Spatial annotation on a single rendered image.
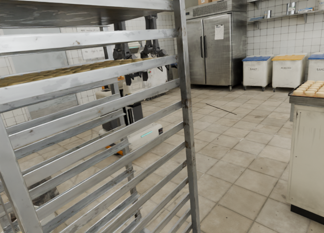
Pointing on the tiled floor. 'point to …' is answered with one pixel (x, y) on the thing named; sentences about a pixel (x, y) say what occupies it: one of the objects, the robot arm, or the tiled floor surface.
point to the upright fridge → (195, 66)
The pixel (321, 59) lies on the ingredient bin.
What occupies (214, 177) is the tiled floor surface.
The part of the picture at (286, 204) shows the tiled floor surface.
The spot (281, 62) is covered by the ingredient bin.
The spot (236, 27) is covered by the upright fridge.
